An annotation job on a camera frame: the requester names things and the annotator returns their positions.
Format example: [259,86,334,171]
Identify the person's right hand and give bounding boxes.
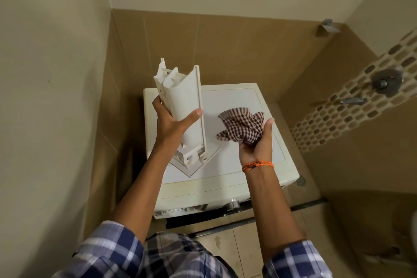
[239,118,275,167]

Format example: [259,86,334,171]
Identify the person's left hand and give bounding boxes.
[152,95,204,157]

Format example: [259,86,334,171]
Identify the white plastic detergent drawer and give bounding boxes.
[153,58,208,170]

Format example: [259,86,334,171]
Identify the brown checkered cloth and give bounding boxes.
[216,107,265,145]

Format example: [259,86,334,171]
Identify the person's right forearm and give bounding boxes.
[244,165,307,263]

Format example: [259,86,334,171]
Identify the person's left forearm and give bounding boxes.
[109,144,180,245]

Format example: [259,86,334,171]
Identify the white washing machine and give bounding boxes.
[143,83,300,220]

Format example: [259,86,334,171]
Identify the chrome tap spout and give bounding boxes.
[340,97,368,106]

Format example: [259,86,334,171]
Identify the blue plaid shirt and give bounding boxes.
[51,221,333,278]

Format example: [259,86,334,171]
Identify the orange string bracelet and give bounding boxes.
[242,161,274,172]

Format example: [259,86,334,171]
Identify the chrome wall bracket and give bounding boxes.
[315,19,341,38]

